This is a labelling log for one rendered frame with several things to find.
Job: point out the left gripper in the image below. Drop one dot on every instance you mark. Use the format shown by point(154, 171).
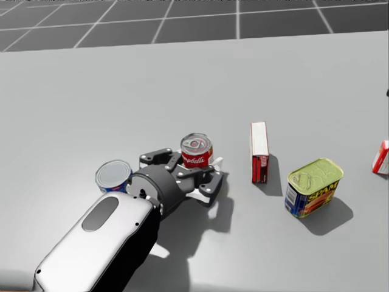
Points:
point(158, 185)

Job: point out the red and white can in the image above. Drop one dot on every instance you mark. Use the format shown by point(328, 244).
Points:
point(196, 149)

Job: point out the blue flat can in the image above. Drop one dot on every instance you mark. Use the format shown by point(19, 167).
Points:
point(112, 176)

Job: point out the green and blue rectangular can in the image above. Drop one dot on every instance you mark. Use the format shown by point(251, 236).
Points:
point(316, 176)

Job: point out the red and white carton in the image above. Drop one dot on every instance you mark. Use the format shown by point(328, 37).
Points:
point(382, 158)

